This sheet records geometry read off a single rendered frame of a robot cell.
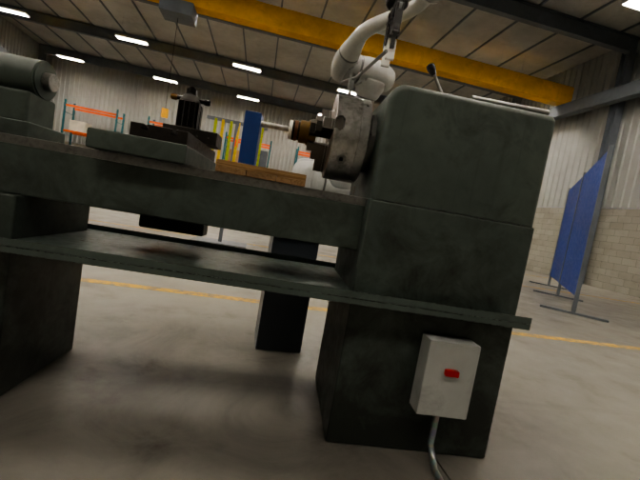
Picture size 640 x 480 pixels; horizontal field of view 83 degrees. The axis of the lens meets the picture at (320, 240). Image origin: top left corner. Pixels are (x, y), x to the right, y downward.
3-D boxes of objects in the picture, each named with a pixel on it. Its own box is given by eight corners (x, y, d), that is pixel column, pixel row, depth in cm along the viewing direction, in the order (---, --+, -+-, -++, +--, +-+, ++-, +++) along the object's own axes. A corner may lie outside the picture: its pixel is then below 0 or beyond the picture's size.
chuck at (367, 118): (347, 181, 158) (361, 107, 152) (359, 186, 128) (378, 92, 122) (339, 180, 158) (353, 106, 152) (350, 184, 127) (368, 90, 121)
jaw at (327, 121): (339, 129, 136) (345, 117, 124) (337, 142, 136) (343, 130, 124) (310, 123, 135) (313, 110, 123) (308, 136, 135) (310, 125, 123)
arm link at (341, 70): (339, 37, 166) (366, 46, 170) (326, 62, 183) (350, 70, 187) (337, 62, 164) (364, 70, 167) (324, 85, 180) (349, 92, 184)
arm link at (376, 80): (314, 190, 217) (348, 196, 223) (319, 202, 203) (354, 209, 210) (355, 51, 180) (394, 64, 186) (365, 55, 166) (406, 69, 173)
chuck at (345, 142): (339, 180, 158) (353, 106, 152) (350, 184, 127) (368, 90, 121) (319, 176, 157) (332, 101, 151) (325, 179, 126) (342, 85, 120)
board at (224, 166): (300, 191, 157) (302, 182, 157) (304, 187, 122) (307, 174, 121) (231, 179, 154) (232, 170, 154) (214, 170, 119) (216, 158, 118)
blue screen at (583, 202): (529, 281, 881) (550, 186, 864) (568, 290, 844) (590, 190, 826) (539, 306, 519) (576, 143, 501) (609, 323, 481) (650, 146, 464)
